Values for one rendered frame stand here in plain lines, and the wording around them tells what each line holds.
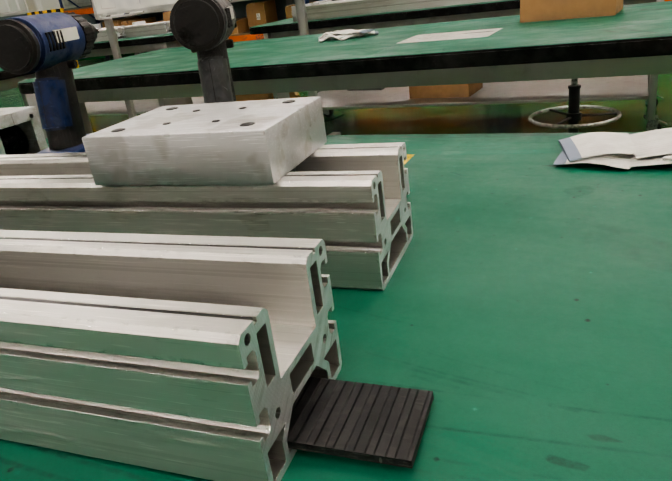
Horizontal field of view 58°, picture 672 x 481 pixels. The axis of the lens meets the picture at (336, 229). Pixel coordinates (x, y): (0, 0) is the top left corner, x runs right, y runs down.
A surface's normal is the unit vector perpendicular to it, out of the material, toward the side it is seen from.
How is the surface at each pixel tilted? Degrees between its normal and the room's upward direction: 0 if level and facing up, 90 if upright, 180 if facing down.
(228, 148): 90
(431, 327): 0
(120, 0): 90
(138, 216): 90
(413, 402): 0
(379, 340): 0
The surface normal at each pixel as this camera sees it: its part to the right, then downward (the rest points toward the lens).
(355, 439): -0.12, -0.92
